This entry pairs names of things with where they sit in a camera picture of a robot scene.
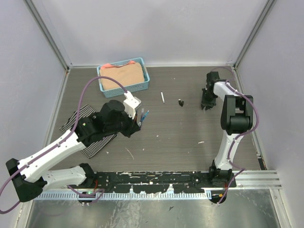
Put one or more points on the slotted cable duct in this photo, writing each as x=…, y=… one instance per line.
x=170, y=195

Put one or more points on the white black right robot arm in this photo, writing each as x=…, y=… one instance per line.
x=236, y=120

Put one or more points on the cyan gel pen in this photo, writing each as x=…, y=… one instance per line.
x=143, y=118

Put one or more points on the white pen black tip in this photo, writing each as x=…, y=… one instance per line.
x=162, y=98

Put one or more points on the blue plastic basket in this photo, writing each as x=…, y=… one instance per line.
x=111, y=89

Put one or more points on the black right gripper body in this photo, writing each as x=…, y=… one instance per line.
x=208, y=99

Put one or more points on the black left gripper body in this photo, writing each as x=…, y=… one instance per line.
x=126, y=125

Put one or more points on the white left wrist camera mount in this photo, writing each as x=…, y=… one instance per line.
x=131, y=104

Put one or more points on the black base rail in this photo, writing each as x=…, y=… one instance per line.
x=153, y=182

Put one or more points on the peach folded cloth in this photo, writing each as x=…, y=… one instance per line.
x=126, y=74

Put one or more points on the black white striped cloth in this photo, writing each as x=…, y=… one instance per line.
x=96, y=147

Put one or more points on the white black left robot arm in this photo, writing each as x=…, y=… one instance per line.
x=32, y=175

